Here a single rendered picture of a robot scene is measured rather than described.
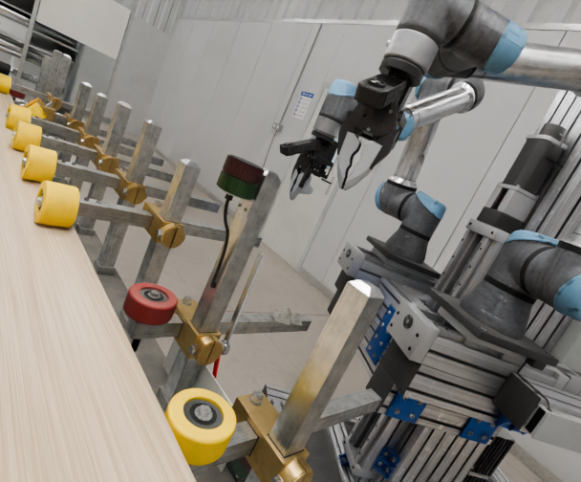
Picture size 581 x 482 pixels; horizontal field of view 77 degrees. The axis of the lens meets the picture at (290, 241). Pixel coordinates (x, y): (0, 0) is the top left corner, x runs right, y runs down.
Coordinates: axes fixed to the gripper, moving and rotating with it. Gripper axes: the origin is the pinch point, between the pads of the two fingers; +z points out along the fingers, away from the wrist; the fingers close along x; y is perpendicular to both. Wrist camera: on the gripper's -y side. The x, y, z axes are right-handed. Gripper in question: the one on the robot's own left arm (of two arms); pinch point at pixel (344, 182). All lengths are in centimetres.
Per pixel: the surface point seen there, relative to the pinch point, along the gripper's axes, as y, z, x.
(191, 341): -9.6, 34.8, 9.5
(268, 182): -8.6, 4.9, 8.8
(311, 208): 345, 43, 115
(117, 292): 10, 50, 45
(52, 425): -38.4, 30.3, 4.5
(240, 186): -13.6, 6.8, 10.1
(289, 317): 16.8, 32.9, 2.4
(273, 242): 362, 105, 146
